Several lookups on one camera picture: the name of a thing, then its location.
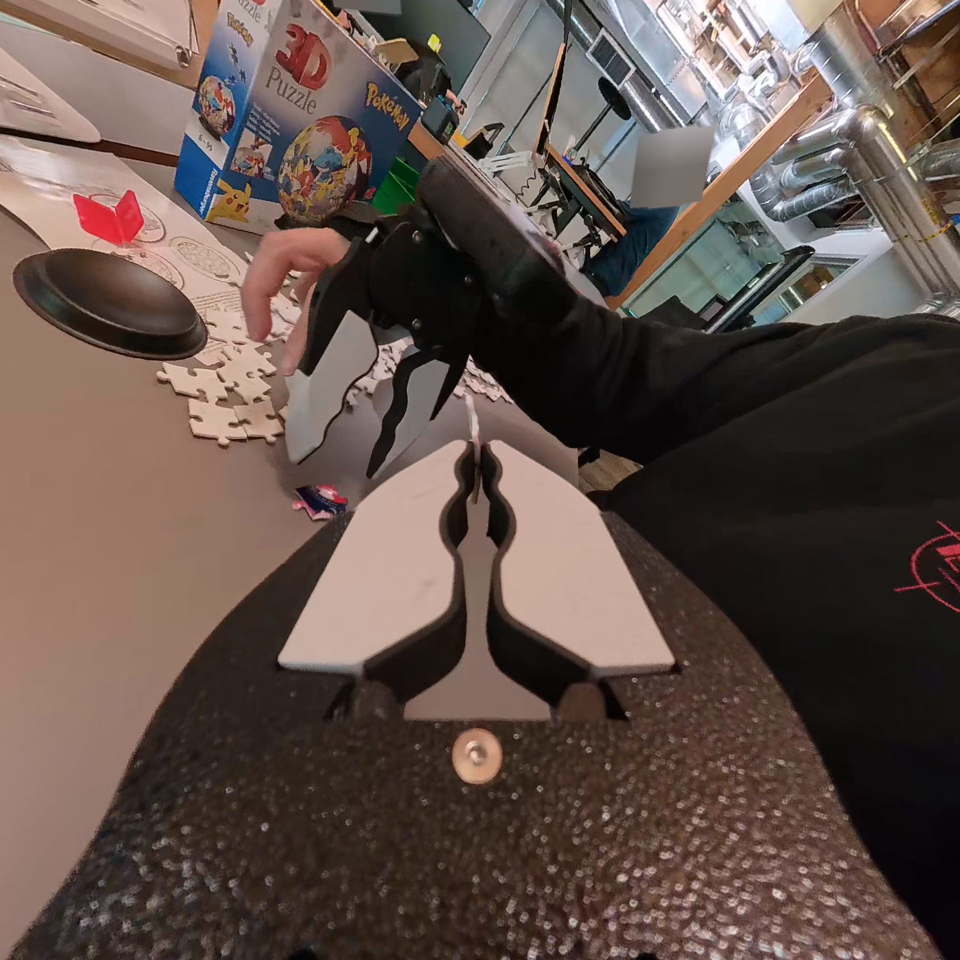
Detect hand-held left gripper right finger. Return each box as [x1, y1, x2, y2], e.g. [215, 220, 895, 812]
[481, 441, 678, 721]

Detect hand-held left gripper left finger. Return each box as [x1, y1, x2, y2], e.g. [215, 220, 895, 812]
[277, 441, 481, 706]

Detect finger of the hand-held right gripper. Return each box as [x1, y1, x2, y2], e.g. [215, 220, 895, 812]
[366, 346, 474, 480]
[283, 240, 380, 466]

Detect joined puzzle pieces strip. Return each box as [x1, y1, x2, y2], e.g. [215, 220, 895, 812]
[463, 393, 487, 504]

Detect pile of white puzzle pieces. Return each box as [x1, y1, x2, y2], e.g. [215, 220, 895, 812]
[157, 255, 519, 451]

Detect person's right forearm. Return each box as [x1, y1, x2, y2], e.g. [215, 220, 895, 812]
[468, 288, 721, 470]

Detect pink and blue puzzle piece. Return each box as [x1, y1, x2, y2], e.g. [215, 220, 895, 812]
[292, 483, 350, 521]

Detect blue puzzle box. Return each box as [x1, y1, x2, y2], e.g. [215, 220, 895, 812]
[174, 0, 425, 235]

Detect person's right hand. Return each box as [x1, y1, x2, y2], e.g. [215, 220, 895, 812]
[240, 225, 354, 376]

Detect green plastic bins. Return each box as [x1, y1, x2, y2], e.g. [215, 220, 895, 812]
[369, 156, 423, 215]

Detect black round stand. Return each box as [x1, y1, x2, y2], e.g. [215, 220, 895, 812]
[12, 249, 209, 361]

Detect person's black sweater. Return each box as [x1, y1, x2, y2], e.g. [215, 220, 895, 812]
[585, 311, 960, 960]

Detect red clear plastic piece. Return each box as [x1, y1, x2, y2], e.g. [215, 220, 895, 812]
[72, 189, 145, 245]

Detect white paper with circle drawings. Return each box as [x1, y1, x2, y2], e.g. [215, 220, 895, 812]
[0, 135, 252, 316]

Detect white rounded board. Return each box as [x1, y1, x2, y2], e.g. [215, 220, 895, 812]
[0, 45, 102, 144]

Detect printed instruction sheet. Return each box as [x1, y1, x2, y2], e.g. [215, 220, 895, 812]
[0, 0, 202, 70]

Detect silver elbow duct pipes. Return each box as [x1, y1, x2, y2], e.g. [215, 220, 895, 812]
[738, 0, 960, 320]

